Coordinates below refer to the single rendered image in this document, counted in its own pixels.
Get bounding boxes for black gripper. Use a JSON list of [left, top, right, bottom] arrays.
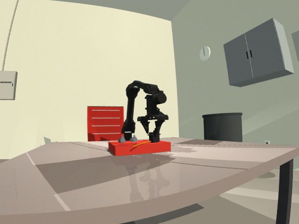
[[137, 105, 169, 134]]

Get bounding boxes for red flat square plate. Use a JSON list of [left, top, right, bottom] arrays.
[[108, 135, 171, 156]]

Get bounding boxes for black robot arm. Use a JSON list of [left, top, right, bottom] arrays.
[[121, 80, 167, 141]]

